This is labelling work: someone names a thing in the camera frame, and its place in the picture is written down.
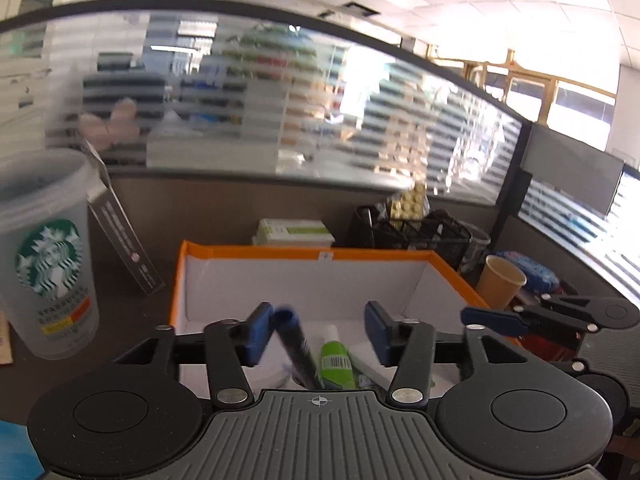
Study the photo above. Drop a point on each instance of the green tube with barcode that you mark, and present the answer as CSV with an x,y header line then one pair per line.
x,y
336,360

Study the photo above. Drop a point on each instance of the kraft paper packet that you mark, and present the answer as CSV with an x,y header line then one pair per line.
x,y
5,340

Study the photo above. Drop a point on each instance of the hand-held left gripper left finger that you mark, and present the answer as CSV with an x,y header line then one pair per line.
x,y
259,332

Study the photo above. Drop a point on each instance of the black mesh desk organizer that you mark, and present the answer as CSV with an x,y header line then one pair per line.
x,y
400,237

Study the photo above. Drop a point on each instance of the grey leaning carton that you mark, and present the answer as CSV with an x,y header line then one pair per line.
x,y
125,240

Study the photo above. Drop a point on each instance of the grey mesh basket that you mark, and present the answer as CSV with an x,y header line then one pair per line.
x,y
479,242

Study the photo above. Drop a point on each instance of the blue snack packet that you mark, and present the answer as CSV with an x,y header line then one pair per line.
x,y
532,272

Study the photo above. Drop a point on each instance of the green and white carton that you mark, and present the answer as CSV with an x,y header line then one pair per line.
x,y
292,232

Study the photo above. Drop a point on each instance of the box of gold chocolates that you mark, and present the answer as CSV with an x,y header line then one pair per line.
x,y
407,202

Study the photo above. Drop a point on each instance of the orange cardboard box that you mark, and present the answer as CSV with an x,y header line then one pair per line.
x,y
300,280

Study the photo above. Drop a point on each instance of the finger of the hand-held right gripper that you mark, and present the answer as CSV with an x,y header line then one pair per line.
x,y
485,317
605,390

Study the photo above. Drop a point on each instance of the grey monitor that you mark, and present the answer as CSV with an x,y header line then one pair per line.
x,y
570,170

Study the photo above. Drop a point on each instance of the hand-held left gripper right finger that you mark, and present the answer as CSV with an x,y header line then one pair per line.
x,y
377,332

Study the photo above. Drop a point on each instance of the brown paper cup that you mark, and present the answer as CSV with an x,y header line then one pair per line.
x,y
500,280

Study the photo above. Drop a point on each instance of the frosted plastic cup green logo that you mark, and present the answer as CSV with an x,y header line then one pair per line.
x,y
30,210

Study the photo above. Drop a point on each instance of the pink plush toy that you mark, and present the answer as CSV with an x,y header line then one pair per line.
x,y
110,127

